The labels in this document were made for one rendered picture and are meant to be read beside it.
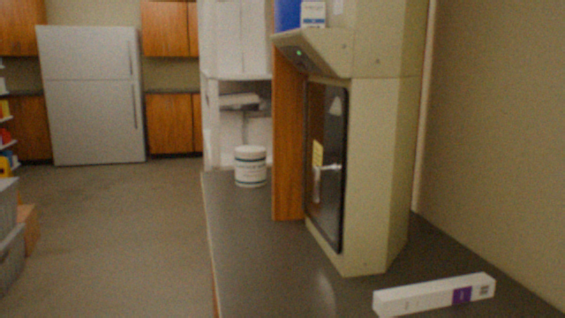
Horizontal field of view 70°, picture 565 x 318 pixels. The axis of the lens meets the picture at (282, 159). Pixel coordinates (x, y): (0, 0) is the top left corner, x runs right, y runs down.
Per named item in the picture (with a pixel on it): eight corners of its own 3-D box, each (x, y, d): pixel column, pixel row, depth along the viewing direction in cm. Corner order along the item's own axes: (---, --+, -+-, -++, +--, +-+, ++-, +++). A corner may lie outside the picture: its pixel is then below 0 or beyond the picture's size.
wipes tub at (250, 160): (263, 177, 175) (263, 144, 172) (269, 186, 163) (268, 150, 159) (233, 179, 172) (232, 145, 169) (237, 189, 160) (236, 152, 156)
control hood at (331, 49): (308, 71, 115) (309, 35, 112) (352, 78, 84) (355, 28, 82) (268, 72, 112) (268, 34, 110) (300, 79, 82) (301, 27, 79)
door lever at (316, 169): (335, 202, 95) (331, 199, 98) (336, 163, 93) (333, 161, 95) (313, 204, 94) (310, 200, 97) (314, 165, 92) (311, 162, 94)
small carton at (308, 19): (322, 31, 93) (322, 3, 92) (324, 30, 88) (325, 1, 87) (300, 31, 93) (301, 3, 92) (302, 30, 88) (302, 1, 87)
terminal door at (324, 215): (305, 210, 124) (308, 79, 114) (340, 258, 96) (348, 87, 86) (303, 211, 124) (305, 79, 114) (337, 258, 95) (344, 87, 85)
